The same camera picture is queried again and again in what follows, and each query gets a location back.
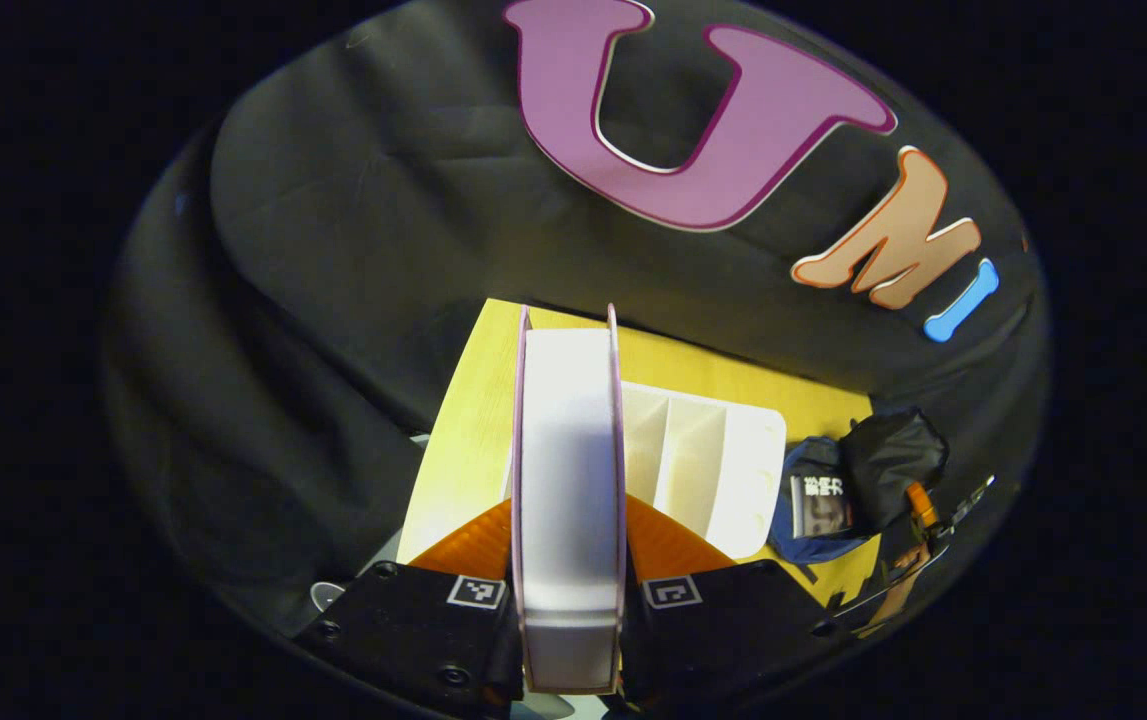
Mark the blue schoolbag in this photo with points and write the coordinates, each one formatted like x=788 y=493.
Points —
x=893 y=450

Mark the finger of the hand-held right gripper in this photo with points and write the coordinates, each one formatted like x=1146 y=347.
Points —
x=921 y=505

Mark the pink book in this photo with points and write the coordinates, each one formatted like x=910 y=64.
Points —
x=568 y=480

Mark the black backdrop cloth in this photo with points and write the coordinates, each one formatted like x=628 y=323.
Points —
x=353 y=250

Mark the white and black book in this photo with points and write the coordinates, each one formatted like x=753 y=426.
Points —
x=821 y=505

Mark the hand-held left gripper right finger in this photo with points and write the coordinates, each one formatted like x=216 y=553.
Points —
x=723 y=620

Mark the white plastic bookshelf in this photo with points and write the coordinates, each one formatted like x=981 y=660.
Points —
x=713 y=470

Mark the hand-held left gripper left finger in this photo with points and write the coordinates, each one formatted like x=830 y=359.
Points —
x=423 y=630

